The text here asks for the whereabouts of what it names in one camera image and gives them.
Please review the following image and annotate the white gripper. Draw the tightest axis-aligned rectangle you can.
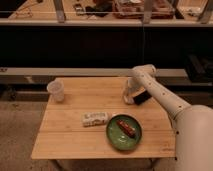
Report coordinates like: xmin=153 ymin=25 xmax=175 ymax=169
xmin=128 ymin=78 xmax=151 ymax=105

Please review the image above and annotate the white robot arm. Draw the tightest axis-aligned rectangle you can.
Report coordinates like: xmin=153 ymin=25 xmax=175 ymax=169
xmin=126 ymin=64 xmax=213 ymax=171

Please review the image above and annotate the clear glass jar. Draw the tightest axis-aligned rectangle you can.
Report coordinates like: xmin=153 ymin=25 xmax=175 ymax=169
xmin=123 ymin=81 xmax=134 ymax=105

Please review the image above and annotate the green plate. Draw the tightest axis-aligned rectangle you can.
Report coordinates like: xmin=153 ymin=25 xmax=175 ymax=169
xmin=106 ymin=114 xmax=142 ymax=151

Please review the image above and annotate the clear plastic cup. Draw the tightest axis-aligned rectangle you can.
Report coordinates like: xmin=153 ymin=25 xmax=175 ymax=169
xmin=47 ymin=80 xmax=64 ymax=102

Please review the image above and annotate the red tray with items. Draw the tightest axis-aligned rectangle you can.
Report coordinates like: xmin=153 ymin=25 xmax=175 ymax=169
xmin=113 ymin=0 xmax=175 ymax=19

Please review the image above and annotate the wooden table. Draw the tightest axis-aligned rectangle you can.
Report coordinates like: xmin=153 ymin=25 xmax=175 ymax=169
xmin=31 ymin=77 xmax=175 ymax=159

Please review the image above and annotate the black device on bench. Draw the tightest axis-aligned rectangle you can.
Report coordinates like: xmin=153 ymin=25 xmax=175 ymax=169
xmin=73 ymin=3 xmax=85 ymax=16

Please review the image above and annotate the long workbench shelf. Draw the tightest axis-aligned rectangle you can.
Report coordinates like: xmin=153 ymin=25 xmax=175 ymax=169
xmin=0 ymin=0 xmax=213 ymax=27

